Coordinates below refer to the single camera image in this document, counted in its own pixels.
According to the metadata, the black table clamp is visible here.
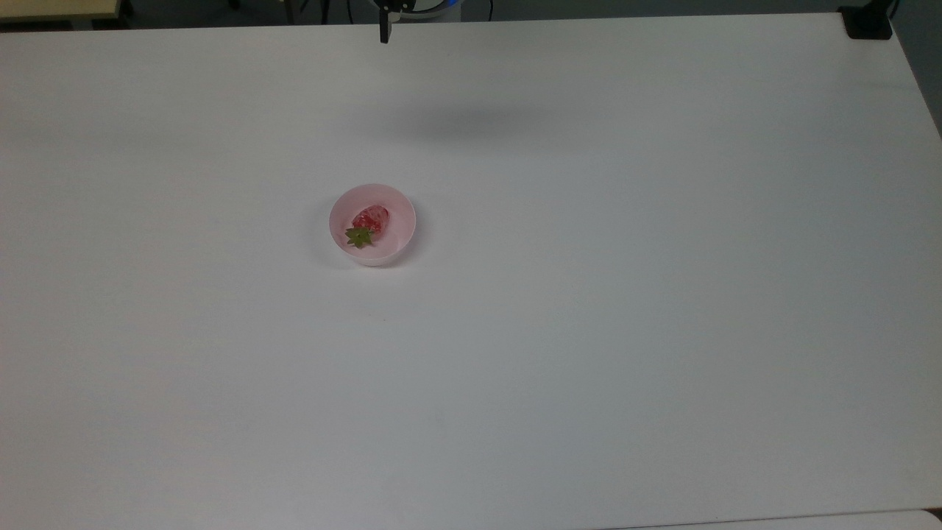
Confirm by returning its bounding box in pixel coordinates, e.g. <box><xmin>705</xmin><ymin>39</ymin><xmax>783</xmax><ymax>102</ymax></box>
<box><xmin>838</xmin><ymin>2</ymin><xmax>896</xmax><ymax>40</ymax></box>

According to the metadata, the light wooden table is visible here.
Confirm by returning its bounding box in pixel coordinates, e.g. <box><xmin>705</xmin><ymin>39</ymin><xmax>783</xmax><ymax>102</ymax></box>
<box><xmin>0</xmin><ymin>0</ymin><xmax>123</xmax><ymax>23</ymax></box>

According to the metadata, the red strawberry with green leaves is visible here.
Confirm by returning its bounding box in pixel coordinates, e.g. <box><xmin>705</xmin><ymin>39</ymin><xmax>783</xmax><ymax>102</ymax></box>
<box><xmin>345</xmin><ymin>204</ymin><xmax>391</xmax><ymax>249</ymax></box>

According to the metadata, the pink plastic bowl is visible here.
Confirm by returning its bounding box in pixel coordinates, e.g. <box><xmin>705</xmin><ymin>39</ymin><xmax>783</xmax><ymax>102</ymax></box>
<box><xmin>328</xmin><ymin>183</ymin><xmax>417</xmax><ymax>267</ymax></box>

